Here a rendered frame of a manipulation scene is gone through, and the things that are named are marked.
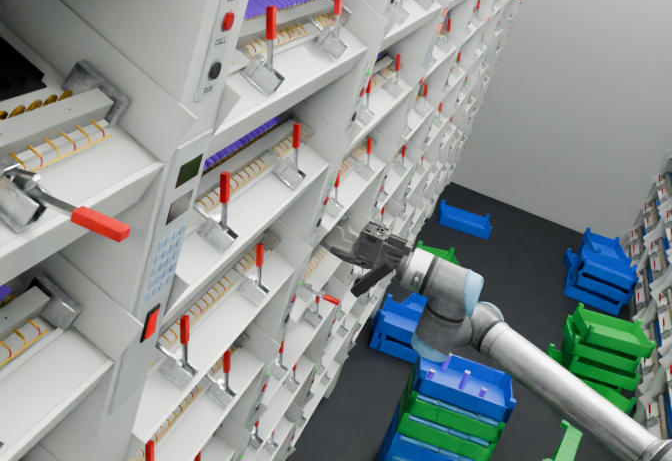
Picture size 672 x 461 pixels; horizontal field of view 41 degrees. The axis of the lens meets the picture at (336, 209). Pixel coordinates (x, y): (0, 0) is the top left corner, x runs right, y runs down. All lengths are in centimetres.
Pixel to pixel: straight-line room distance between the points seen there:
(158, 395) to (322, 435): 203
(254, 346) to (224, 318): 31
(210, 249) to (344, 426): 220
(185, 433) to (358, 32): 66
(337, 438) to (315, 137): 184
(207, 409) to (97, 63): 82
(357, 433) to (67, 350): 243
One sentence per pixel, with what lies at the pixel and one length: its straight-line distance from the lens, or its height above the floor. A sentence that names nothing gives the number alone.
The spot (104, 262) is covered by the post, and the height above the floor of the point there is 144.
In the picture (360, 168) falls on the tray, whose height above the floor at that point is 117.
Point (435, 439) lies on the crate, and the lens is 286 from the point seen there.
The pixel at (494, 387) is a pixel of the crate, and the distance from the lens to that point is 296.
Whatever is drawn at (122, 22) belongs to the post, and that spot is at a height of 165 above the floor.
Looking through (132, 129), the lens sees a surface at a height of 157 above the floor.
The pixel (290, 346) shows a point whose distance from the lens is 206.
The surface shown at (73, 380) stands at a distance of 80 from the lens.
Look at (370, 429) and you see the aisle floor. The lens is 324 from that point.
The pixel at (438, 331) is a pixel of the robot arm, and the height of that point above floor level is 95.
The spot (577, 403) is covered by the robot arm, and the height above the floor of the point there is 94.
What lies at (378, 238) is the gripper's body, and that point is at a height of 109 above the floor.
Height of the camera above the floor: 183
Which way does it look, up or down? 22 degrees down
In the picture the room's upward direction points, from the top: 19 degrees clockwise
